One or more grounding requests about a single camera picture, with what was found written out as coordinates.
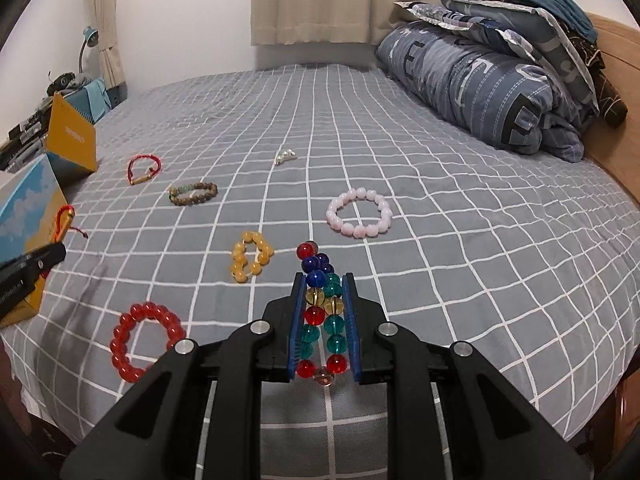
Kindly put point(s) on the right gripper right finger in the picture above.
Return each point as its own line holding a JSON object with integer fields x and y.
{"x": 353, "y": 340}

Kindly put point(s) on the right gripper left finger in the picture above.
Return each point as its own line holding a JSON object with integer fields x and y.
{"x": 295, "y": 337}

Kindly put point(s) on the red cord bracelet gold bar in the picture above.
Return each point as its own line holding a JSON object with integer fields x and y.
{"x": 62, "y": 224}

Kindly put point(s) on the blue sky printed box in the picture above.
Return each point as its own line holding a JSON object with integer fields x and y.
{"x": 30, "y": 200}

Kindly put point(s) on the cluttered side desk items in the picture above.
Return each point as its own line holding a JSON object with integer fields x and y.
{"x": 37, "y": 124}

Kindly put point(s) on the grey checked bed sheet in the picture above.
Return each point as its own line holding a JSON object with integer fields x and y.
{"x": 533, "y": 260}

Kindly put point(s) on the orange box lid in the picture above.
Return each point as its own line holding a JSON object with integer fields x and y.
{"x": 70, "y": 143}

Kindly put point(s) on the small pearl ornament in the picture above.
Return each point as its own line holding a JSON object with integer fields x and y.
{"x": 284, "y": 156}

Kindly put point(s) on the teal storage box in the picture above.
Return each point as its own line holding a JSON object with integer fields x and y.
{"x": 91, "y": 101}

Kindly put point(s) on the teal desk lamp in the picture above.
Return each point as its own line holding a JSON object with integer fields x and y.
{"x": 91, "y": 40}

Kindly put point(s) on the folded blue grey quilt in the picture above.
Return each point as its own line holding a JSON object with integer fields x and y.
{"x": 500, "y": 99}

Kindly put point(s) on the wooden headboard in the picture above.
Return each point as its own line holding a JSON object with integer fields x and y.
{"x": 612, "y": 141}

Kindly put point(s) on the side curtain beige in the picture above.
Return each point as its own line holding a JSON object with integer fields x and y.
{"x": 103, "y": 19}

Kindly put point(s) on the stack of pillows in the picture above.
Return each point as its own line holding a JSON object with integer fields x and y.
{"x": 556, "y": 34}

